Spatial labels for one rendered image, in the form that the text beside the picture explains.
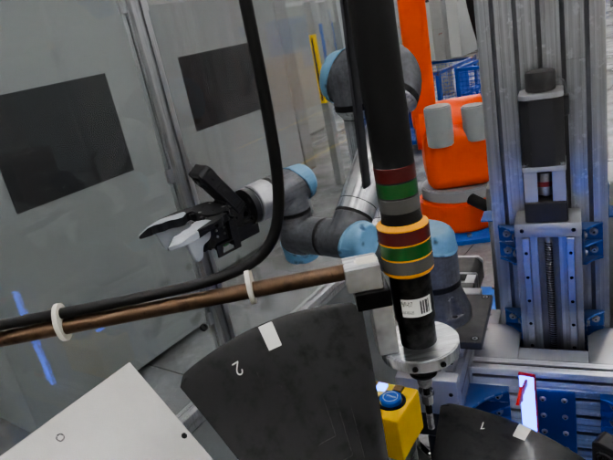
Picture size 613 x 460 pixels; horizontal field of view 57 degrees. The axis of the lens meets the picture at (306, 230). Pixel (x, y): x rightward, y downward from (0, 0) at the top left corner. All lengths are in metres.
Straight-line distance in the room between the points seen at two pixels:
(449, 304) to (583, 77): 0.56
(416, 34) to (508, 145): 3.21
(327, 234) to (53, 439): 0.57
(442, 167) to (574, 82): 3.15
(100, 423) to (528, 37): 1.08
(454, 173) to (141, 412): 3.86
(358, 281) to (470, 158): 4.00
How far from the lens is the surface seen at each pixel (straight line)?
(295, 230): 1.12
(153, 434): 0.81
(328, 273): 0.48
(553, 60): 1.34
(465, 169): 4.47
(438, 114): 4.29
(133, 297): 0.50
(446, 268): 1.31
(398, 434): 1.08
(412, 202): 0.46
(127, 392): 0.82
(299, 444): 0.64
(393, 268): 0.47
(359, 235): 1.03
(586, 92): 1.35
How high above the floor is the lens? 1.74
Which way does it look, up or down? 19 degrees down
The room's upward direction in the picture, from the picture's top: 12 degrees counter-clockwise
